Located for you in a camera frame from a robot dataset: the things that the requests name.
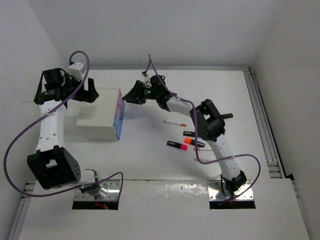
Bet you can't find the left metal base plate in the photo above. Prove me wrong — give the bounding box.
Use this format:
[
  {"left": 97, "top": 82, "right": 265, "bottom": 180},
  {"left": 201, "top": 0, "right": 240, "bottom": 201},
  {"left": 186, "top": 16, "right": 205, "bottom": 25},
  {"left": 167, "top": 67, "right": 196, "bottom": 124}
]
[{"left": 74, "top": 179, "right": 122, "bottom": 202}]

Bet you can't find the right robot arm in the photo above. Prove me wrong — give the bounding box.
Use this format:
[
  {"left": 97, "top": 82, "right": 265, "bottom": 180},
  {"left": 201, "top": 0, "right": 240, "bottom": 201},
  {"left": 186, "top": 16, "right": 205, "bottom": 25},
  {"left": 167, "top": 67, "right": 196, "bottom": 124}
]
[{"left": 123, "top": 75, "right": 247, "bottom": 196}]

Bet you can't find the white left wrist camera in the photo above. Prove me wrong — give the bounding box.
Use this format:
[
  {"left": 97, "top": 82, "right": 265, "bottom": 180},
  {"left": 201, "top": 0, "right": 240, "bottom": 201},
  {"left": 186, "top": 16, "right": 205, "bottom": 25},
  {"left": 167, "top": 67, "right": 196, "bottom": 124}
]
[{"left": 67, "top": 62, "right": 86, "bottom": 81}]

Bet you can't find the peach capped white pen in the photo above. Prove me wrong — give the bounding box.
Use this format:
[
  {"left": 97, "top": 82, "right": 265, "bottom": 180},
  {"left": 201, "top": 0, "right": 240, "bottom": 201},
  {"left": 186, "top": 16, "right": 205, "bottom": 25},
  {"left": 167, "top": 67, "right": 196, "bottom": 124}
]
[{"left": 194, "top": 158, "right": 213, "bottom": 163}]

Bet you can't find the pink capped white pen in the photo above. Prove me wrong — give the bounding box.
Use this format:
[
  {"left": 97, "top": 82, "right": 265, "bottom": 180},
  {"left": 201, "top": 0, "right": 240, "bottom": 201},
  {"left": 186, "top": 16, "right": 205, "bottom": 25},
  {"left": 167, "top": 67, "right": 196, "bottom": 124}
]
[{"left": 193, "top": 147, "right": 212, "bottom": 152}]

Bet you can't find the orange black highlighter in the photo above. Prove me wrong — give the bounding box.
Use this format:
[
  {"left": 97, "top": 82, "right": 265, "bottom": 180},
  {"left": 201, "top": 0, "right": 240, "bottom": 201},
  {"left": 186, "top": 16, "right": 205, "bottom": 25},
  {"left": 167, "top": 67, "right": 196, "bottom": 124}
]
[{"left": 184, "top": 137, "right": 205, "bottom": 148}]

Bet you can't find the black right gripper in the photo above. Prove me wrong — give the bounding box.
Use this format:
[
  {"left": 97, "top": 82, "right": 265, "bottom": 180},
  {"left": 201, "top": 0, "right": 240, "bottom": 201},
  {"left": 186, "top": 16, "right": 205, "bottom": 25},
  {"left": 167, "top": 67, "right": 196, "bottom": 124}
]
[{"left": 123, "top": 80, "right": 159, "bottom": 105}]

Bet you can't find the pink drawer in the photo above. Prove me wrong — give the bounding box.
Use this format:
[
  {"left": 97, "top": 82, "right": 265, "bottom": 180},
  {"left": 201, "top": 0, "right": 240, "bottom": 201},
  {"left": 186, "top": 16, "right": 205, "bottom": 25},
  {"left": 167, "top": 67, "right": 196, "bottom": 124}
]
[{"left": 116, "top": 88, "right": 123, "bottom": 107}]

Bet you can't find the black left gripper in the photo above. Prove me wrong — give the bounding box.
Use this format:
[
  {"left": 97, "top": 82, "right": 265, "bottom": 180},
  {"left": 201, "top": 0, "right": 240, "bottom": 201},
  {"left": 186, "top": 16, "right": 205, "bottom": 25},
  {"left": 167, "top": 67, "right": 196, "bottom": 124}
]
[{"left": 60, "top": 73, "right": 98, "bottom": 103}]

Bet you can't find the yellow black highlighter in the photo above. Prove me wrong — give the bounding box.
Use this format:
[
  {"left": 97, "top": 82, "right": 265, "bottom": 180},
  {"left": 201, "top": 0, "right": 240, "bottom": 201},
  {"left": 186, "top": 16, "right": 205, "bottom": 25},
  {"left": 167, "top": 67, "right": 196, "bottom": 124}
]
[{"left": 221, "top": 113, "right": 234, "bottom": 119}]

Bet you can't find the pink black highlighter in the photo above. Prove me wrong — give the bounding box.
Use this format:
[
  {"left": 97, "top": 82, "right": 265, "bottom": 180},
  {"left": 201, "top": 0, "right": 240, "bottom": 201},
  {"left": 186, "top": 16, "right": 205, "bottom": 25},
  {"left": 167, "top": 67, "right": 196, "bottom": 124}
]
[{"left": 166, "top": 140, "right": 188, "bottom": 151}]

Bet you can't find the aluminium frame rail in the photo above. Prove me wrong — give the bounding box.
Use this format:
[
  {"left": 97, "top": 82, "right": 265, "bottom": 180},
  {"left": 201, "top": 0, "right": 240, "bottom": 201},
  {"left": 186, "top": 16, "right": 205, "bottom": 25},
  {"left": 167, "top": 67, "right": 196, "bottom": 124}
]
[{"left": 243, "top": 68, "right": 286, "bottom": 179}]

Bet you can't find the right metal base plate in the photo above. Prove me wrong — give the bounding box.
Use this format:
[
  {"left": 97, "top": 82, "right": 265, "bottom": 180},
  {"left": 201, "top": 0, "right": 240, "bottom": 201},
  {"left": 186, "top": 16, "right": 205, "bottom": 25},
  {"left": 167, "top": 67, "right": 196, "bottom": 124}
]
[{"left": 207, "top": 180, "right": 255, "bottom": 201}]

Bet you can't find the orange capped white pen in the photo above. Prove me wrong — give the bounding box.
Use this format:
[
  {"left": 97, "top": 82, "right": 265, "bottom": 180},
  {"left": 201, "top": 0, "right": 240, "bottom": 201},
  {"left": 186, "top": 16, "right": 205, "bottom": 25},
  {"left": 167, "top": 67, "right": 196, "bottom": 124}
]
[{"left": 163, "top": 120, "right": 187, "bottom": 127}]

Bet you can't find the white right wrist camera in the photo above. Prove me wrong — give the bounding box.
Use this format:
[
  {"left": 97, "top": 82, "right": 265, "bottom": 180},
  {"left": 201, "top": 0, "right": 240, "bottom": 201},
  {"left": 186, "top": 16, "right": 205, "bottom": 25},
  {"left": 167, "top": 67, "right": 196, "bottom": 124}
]
[{"left": 141, "top": 72, "right": 152, "bottom": 88}]

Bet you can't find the blue drawer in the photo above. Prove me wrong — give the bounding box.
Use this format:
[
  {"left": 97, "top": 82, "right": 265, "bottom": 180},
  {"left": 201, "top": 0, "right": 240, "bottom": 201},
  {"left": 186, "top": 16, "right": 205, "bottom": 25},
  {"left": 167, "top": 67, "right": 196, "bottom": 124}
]
[{"left": 113, "top": 100, "right": 125, "bottom": 140}]

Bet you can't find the white drawer cabinet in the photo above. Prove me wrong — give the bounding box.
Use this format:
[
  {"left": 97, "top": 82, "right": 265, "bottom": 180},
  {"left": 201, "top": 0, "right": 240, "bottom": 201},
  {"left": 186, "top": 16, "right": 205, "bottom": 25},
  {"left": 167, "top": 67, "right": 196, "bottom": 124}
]
[{"left": 76, "top": 88, "right": 120, "bottom": 142}]

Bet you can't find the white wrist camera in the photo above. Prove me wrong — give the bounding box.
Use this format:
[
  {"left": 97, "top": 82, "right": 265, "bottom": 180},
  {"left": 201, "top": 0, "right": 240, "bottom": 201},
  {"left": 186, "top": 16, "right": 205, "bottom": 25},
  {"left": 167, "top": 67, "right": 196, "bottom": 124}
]
[
  {"left": 67, "top": 62, "right": 86, "bottom": 81},
  {"left": 141, "top": 72, "right": 152, "bottom": 88}
]

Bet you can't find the purple black highlighter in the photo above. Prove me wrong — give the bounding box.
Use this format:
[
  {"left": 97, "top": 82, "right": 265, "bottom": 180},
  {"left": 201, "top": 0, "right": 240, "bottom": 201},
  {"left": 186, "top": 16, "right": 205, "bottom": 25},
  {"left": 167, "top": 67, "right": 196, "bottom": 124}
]
[{"left": 183, "top": 131, "right": 195, "bottom": 138}]

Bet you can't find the metal base plate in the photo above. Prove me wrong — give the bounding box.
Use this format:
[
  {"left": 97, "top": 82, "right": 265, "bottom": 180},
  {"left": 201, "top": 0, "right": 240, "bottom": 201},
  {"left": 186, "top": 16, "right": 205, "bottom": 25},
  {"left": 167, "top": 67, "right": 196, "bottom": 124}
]
[
  {"left": 74, "top": 179, "right": 122, "bottom": 202},
  {"left": 207, "top": 180, "right": 255, "bottom": 201}
]

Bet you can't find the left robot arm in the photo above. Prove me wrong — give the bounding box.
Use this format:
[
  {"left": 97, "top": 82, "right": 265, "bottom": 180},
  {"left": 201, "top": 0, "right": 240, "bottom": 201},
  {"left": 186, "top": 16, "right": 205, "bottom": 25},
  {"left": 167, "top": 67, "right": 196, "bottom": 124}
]
[{"left": 27, "top": 62, "right": 99, "bottom": 190}]

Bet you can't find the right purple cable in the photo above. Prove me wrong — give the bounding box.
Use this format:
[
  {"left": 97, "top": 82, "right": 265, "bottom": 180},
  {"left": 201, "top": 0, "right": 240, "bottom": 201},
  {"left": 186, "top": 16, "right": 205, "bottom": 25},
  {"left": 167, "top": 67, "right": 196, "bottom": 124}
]
[{"left": 147, "top": 53, "right": 262, "bottom": 202}]

